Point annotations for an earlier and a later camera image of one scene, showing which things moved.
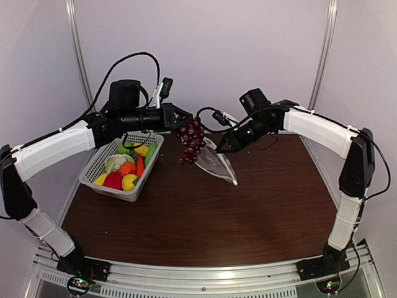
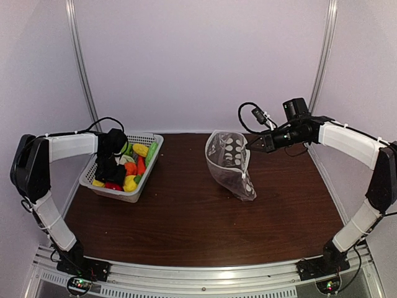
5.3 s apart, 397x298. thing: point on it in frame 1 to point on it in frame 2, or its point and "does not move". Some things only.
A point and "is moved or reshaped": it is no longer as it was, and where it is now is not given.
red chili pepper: [140, 165] does not move
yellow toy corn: [142, 150] does not move
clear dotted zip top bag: [211, 159] is moved or reshaped
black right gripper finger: [225, 145] to [258, 144]
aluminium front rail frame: [281, 280] does not move
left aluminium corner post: [70, 17] does not move
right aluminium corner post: [328, 32] does not move
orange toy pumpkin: [128, 167] does not move
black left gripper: [168, 118] to [118, 178]
